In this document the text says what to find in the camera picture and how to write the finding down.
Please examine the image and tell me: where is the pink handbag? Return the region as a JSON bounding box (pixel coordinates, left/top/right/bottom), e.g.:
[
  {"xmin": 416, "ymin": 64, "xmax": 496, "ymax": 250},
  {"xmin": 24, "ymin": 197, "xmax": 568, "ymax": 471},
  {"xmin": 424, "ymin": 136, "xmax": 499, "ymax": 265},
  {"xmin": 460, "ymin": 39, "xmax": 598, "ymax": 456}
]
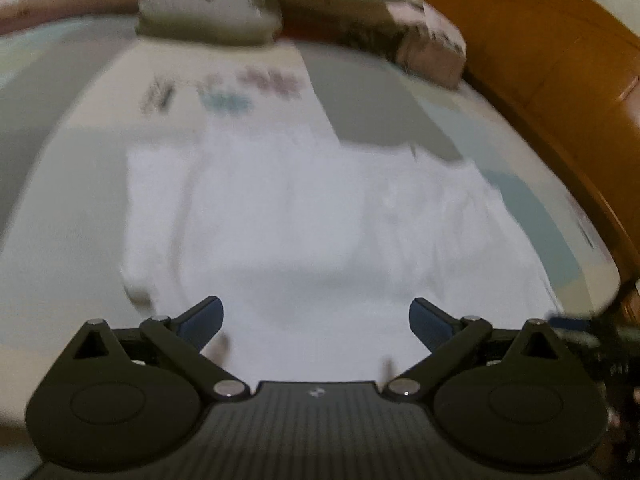
[{"xmin": 395, "ymin": 2, "xmax": 469, "ymax": 92}]

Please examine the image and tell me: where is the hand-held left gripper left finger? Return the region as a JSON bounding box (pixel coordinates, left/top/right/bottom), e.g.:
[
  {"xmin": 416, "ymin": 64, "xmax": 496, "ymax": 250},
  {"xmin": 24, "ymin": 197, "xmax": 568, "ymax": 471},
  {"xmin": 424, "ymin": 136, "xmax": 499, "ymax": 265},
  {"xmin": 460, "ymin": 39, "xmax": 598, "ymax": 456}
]
[{"xmin": 47, "ymin": 296, "xmax": 250, "ymax": 402}]

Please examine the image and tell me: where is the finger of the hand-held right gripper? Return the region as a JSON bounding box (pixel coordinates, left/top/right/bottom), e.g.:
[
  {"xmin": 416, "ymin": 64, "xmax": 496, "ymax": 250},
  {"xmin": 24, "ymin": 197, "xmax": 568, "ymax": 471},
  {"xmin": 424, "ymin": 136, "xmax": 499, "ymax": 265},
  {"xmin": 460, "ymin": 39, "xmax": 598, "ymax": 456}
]
[{"xmin": 547, "ymin": 311, "xmax": 604, "ymax": 342}]

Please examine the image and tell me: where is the wooden bed headboard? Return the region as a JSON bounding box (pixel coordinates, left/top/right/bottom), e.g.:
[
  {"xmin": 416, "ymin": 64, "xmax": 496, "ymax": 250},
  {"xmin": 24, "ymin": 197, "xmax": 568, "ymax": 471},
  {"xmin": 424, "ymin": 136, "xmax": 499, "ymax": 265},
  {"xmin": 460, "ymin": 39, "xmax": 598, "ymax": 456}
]
[{"xmin": 410, "ymin": 0, "xmax": 640, "ymax": 286}]

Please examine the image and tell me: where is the grey round cushion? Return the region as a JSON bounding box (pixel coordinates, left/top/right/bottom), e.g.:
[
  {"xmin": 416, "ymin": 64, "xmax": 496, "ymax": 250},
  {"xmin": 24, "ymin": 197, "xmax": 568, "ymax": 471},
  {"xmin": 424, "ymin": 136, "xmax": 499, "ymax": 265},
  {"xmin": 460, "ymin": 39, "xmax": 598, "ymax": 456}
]
[{"xmin": 136, "ymin": 0, "xmax": 282, "ymax": 47}]

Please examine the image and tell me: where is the patchwork bed sheet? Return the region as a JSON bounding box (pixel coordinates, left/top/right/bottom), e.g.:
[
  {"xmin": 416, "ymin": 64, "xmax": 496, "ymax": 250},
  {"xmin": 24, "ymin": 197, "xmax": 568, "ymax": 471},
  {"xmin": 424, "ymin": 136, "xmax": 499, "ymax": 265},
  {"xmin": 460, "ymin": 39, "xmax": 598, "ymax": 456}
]
[{"xmin": 0, "ymin": 15, "xmax": 623, "ymax": 441}]

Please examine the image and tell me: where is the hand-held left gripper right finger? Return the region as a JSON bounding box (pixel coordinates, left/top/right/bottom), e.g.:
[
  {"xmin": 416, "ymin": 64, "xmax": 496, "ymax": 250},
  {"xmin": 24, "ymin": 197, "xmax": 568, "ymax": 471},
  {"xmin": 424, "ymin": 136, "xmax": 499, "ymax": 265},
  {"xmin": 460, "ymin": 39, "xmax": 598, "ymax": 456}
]
[{"xmin": 384, "ymin": 298, "xmax": 593, "ymax": 403}]

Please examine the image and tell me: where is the white printed sweatshirt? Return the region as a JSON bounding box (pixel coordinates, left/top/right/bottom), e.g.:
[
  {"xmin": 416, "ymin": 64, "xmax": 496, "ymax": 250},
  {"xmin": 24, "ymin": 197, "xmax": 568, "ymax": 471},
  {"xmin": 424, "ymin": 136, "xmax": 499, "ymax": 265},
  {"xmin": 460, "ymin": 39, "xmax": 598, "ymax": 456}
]
[{"xmin": 120, "ymin": 125, "xmax": 562, "ymax": 387}]

